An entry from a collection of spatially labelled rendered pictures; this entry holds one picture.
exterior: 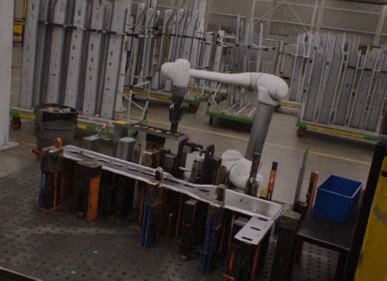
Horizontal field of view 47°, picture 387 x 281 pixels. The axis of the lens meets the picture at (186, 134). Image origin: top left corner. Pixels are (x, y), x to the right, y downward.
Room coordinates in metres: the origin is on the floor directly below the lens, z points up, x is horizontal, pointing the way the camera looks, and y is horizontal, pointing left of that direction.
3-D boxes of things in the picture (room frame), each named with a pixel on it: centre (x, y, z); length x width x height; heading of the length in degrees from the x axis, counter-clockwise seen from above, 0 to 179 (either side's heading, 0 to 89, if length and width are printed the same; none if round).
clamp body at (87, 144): (2.66, 0.59, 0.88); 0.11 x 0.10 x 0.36; 156
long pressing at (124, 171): (2.28, 0.13, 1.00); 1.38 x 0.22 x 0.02; 66
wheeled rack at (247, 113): (9.27, -1.01, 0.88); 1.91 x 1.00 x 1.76; 166
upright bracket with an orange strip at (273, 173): (2.19, -0.47, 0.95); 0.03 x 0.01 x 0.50; 66
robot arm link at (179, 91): (2.65, 0.08, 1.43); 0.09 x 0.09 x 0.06
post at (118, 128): (2.78, 0.43, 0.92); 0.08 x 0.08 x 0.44; 66
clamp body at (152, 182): (2.09, 0.13, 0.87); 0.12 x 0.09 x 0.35; 156
